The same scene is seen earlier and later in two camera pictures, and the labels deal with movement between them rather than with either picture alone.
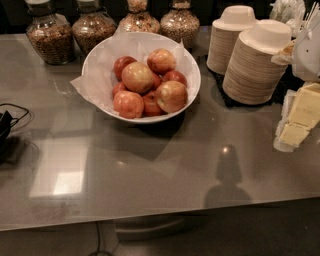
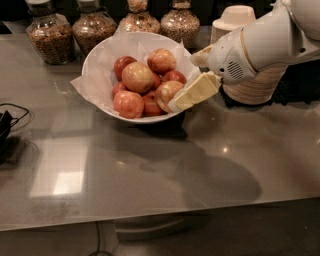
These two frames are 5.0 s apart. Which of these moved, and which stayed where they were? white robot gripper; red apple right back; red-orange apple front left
Moved: white robot gripper
Stayed: red apple right back; red-orange apple front left
